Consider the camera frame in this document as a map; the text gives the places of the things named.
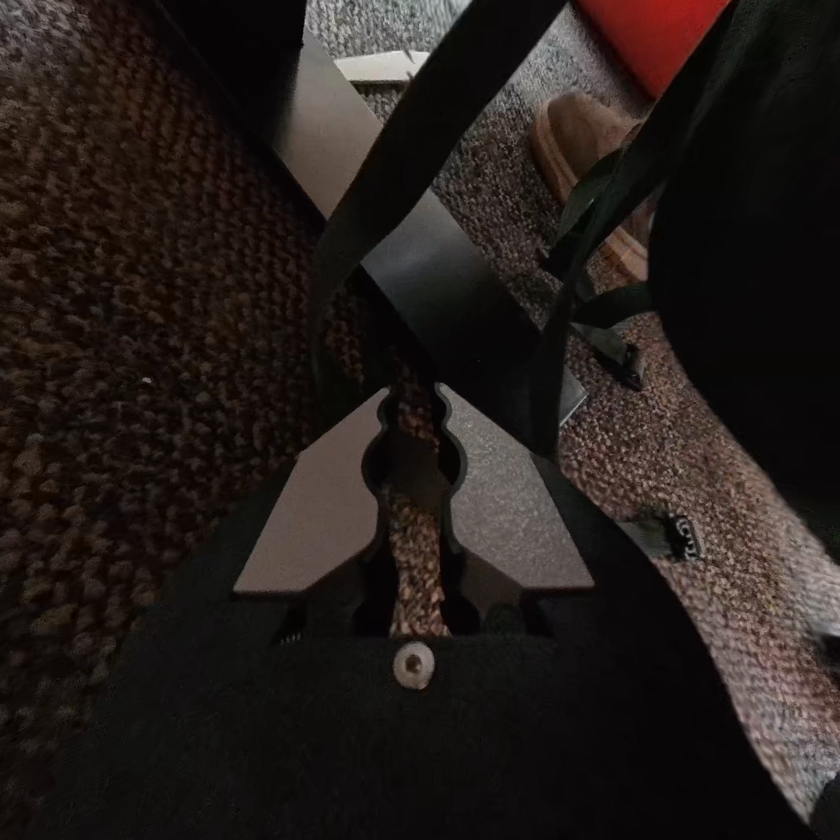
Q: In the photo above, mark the brown shoe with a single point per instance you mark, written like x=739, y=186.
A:
x=577, y=131

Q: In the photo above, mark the red cloth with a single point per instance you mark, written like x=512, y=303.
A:
x=643, y=39

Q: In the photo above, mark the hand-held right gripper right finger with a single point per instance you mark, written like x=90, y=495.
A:
x=518, y=525

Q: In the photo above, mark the black bag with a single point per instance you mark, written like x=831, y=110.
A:
x=754, y=262

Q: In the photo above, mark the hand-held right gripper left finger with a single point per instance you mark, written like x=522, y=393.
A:
x=308, y=525

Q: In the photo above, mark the black desk leg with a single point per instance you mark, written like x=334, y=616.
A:
x=433, y=262

